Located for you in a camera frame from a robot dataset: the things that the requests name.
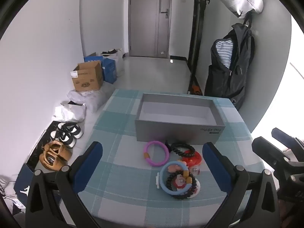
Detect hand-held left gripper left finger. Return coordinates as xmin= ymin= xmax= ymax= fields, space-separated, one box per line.
xmin=25 ymin=141 xmax=104 ymax=228

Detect white and black sneaker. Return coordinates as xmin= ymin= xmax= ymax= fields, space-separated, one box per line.
xmin=57 ymin=122 xmax=84 ymax=139

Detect striped shirt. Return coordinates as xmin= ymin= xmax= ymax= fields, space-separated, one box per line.
xmin=217 ymin=40 xmax=234 ymax=69

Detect light blue ring bracelet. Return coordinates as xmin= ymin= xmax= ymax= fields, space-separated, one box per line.
xmin=160 ymin=161 xmax=190 ymax=196

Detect pink pig hair clip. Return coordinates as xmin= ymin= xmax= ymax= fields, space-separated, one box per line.
xmin=167 ymin=164 xmax=184 ymax=173

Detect black spiral hair tie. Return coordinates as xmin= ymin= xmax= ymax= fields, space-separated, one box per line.
xmin=170 ymin=142 xmax=196 ymax=158

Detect grey door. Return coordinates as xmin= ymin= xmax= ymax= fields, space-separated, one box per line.
xmin=129 ymin=0 xmax=173 ymax=59

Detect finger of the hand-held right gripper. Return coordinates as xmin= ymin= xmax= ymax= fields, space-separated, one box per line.
xmin=271 ymin=127 xmax=304 ymax=149
xmin=252 ymin=136 xmax=294 ymax=171

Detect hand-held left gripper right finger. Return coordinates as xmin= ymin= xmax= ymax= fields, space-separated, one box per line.
xmin=202 ymin=142 xmax=281 ymax=228

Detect brown shoe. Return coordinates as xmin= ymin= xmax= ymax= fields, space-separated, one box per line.
xmin=39 ymin=152 xmax=65 ymax=172
xmin=43 ymin=141 xmax=73 ymax=161

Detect purple ring bracelet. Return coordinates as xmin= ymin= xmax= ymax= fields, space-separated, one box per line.
xmin=143 ymin=141 xmax=170 ymax=167

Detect white plastic bag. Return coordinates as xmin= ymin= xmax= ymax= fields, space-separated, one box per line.
xmin=67 ymin=89 xmax=112 ymax=112
xmin=53 ymin=103 xmax=86 ymax=123

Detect teal checked tablecloth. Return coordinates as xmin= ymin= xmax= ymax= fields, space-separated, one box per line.
xmin=77 ymin=89 xmax=265 ymax=228

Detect grey cardboard box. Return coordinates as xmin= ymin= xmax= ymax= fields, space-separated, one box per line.
xmin=135 ymin=93 xmax=226 ymax=146

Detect dark blue shopping bag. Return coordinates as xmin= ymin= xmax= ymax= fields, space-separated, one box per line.
xmin=13 ymin=163 xmax=36 ymax=203

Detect white sacks with dark items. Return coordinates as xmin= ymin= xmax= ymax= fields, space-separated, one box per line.
xmin=100 ymin=48 xmax=125 ymax=77

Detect black white slippers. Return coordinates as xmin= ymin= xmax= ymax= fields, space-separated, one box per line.
xmin=50 ymin=129 xmax=77 ymax=148

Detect black beaded bracelet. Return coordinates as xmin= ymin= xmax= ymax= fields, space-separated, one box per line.
xmin=166 ymin=172 xmax=198 ymax=200

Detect tangle of cables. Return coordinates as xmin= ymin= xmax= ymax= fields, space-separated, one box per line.
xmin=0 ymin=176 xmax=27 ymax=216

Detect flat blue carton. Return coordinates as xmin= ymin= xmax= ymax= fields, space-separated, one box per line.
xmin=84 ymin=55 xmax=103 ymax=65

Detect black hanging jacket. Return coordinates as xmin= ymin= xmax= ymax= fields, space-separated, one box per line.
xmin=204 ymin=12 xmax=256 ymax=111

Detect orange item on floor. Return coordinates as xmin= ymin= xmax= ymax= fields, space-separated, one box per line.
xmin=188 ymin=85 xmax=203 ymax=95

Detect white and red round badge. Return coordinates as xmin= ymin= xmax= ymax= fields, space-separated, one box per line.
xmin=170 ymin=175 xmax=201 ymax=198

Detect black metal stand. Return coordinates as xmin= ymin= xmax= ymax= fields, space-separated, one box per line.
xmin=187 ymin=0 xmax=211 ymax=94

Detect brown cardboard box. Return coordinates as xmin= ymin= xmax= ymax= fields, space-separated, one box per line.
xmin=71 ymin=61 xmax=104 ymax=92

